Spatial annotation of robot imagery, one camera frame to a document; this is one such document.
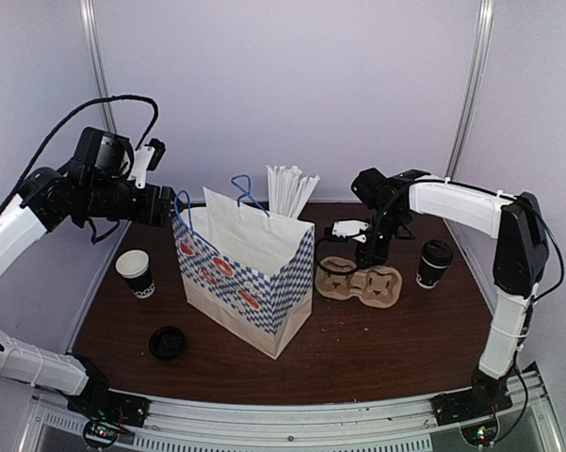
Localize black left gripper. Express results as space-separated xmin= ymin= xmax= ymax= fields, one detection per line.
xmin=81 ymin=177 xmax=184 ymax=226

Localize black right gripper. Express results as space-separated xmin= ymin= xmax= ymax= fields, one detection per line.
xmin=356 ymin=206 xmax=408 ymax=269

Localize black plastic cup lid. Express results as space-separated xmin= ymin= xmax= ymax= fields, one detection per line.
xmin=421 ymin=239 xmax=453 ymax=267

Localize black paper cups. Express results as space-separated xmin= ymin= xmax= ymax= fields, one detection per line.
xmin=115 ymin=250 xmax=155 ymax=299

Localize black paper coffee cup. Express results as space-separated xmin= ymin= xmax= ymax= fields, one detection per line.
xmin=415 ymin=256 xmax=450 ymax=289

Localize brown cardboard cup carrier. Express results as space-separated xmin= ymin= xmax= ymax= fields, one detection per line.
xmin=315 ymin=256 xmax=403 ymax=309

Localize blue checkered paper bag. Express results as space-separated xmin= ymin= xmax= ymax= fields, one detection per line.
xmin=172 ymin=186 xmax=315 ymax=359

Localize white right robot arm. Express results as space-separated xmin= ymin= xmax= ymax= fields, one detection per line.
xmin=350 ymin=168 xmax=550 ymax=416

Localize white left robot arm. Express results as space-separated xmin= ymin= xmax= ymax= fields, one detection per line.
xmin=0 ymin=168 xmax=175 ymax=418

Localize wrapped white straws bundle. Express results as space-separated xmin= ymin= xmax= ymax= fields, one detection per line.
xmin=267 ymin=165 xmax=320 ymax=219

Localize remaining black lids stack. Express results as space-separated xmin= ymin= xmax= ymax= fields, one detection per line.
xmin=149 ymin=326 xmax=186 ymax=362

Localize white right camera bracket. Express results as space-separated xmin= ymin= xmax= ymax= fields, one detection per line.
xmin=332 ymin=219 xmax=370 ymax=243

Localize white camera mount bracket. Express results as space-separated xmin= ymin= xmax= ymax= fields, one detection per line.
xmin=128 ymin=138 xmax=166 ymax=189

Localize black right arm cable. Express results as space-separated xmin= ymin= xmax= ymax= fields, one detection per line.
xmin=315 ymin=230 xmax=359 ymax=279

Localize aluminium front rail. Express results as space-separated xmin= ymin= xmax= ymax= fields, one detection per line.
xmin=21 ymin=371 xmax=564 ymax=452

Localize left aluminium frame post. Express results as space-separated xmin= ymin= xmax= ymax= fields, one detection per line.
xmin=79 ymin=0 xmax=118 ymax=134

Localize aluminium frame post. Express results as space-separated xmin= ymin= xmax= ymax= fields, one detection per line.
xmin=445 ymin=0 xmax=495 ymax=180
xmin=79 ymin=0 xmax=118 ymax=134

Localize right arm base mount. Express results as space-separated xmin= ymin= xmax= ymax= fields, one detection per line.
xmin=430 ymin=389 xmax=513 ymax=448

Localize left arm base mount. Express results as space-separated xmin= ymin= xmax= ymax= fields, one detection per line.
xmin=61 ymin=390 xmax=150 ymax=450

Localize right aluminium frame post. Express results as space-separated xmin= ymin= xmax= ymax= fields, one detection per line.
xmin=445 ymin=0 xmax=495 ymax=180

